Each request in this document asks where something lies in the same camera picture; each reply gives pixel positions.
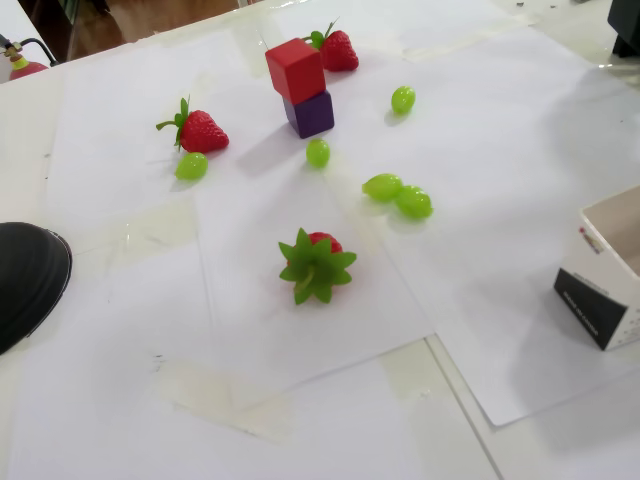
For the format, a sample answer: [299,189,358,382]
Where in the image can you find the red wooden cube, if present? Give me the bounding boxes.
[264,39,326,106]

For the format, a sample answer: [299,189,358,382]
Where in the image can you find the purple wooden cube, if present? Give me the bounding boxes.
[281,89,335,140]

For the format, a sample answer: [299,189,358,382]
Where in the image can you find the plastic strawberry with wide leaves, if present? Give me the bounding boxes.
[277,227,359,307]

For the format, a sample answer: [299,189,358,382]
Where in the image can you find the green plastic grape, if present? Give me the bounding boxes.
[305,138,332,169]
[361,172,404,204]
[390,85,417,116]
[394,184,435,220]
[174,151,210,181]

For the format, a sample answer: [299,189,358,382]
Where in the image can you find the small white paper sheet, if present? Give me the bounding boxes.
[192,174,435,389]

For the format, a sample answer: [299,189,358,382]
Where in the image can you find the plastic strawberry with long stem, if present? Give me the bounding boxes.
[155,97,231,155]

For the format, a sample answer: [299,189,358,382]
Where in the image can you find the large white paper sheet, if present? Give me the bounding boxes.
[249,9,640,429]

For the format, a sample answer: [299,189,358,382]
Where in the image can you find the translucent tape strip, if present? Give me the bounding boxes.
[157,358,294,442]

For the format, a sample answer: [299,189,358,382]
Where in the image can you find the plastic strawberry with curled leaves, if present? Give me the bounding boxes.
[301,17,360,73]

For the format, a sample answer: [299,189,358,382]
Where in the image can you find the white and black cardboard box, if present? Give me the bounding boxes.
[552,185,640,353]

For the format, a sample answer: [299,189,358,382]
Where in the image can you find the black round object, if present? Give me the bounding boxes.
[0,221,74,357]

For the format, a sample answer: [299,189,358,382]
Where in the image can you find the red fire extinguisher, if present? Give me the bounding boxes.
[0,33,60,82]

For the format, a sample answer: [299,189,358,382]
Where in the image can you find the black boxy stand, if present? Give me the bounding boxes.
[607,0,640,57]

